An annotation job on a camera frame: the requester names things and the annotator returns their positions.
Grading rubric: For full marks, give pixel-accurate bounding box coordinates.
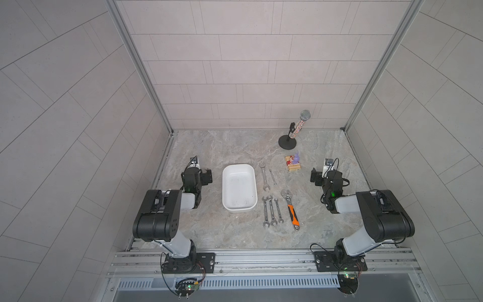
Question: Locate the orange handled adjustable wrench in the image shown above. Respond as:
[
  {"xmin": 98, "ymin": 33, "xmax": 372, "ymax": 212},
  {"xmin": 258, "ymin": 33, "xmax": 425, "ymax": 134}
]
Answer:
[{"xmin": 280, "ymin": 190, "xmax": 300, "ymax": 231}]

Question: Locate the white plastic storage box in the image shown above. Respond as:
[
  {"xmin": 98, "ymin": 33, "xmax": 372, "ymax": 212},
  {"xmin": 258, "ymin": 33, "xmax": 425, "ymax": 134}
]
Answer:
[{"xmin": 222, "ymin": 164, "xmax": 258, "ymax": 213}]

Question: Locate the silver ratchet wrench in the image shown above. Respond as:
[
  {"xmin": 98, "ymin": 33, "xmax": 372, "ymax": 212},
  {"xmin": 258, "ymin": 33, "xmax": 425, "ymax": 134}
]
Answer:
[{"xmin": 259, "ymin": 162, "xmax": 270, "ymax": 192}]

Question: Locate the small silver combination wrench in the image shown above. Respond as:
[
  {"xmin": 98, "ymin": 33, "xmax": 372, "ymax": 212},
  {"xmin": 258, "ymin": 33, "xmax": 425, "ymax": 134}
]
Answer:
[{"xmin": 274, "ymin": 198, "xmax": 284, "ymax": 223}]

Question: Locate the long silver open-end wrench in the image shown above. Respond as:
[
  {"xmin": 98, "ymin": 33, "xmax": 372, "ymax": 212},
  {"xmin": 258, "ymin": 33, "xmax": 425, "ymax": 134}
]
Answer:
[{"xmin": 262, "ymin": 196, "xmax": 270, "ymax": 229}]

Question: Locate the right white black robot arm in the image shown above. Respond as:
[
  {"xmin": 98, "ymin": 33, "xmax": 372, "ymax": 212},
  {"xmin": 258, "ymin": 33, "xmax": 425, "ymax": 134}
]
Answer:
[{"xmin": 310, "ymin": 169, "xmax": 415, "ymax": 271}]

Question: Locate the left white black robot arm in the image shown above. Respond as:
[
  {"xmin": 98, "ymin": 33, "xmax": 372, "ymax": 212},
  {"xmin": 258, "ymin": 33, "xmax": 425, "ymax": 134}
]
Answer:
[{"xmin": 132, "ymin": 165, "xmax": 216, "ymax": 274}]

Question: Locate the small wooden toy with figures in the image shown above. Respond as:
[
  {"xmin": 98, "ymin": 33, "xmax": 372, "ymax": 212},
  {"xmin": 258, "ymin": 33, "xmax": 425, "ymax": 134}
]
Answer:
[{"xmin": 284, "ymin": 152, "xmax": 301, "ymax": 172}]

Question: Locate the glitter microphone on black stand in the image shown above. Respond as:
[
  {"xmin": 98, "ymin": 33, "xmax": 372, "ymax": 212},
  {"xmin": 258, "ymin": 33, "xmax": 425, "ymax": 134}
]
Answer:
[{"xmin": 278, "ymin": 110, "xmax": 311, "ymax": 150}]

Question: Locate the left green circuit board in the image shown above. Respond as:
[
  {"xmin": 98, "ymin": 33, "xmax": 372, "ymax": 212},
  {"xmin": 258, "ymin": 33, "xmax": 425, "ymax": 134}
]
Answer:
[{"xmin": 174, "ymin": 278, "xmax": 201, "ymax": 299}]

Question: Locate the green circuit board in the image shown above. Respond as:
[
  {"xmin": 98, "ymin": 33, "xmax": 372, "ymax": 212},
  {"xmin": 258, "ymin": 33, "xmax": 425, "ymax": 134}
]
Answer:
[
  {"xmin": 174, "ymin": 278, "xmax": 201, "ymax": 299},
  {"xmin": 337, "ymin": 273, "xmax": 358, "ymax": 296}
]

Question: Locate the right green circuit board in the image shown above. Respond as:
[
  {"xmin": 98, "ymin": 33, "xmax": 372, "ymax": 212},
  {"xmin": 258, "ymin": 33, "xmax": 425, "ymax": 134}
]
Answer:
[{"xmin": 337, "ymin": 273, "xmax": 358, "ymax": 296}]

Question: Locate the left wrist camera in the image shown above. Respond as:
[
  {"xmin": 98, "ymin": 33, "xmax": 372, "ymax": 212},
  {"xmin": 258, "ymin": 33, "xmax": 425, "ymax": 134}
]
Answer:
[{"xmin": 187, "ymin": 156, "xmax": 201, "ymax": 169}]

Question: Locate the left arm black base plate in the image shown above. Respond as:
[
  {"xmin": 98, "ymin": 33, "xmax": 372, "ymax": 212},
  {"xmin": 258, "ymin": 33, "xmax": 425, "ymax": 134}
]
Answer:
[{"xmin": 161, "ymin": 253, "xmax": 216, "ymax": 274}]

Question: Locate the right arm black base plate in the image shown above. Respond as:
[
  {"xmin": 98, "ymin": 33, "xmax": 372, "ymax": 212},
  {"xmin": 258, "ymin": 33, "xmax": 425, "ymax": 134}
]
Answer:
[{"xmin": 313, "ymin": 250, "xmax": 368, "ymax": 274}]

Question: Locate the aluminium mounting rail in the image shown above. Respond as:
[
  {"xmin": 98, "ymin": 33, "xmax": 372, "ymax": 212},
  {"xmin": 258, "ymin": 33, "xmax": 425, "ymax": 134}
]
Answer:
[{"xmin": 106, "ymin": 247, "xmax": 421, "ymax": 278}]

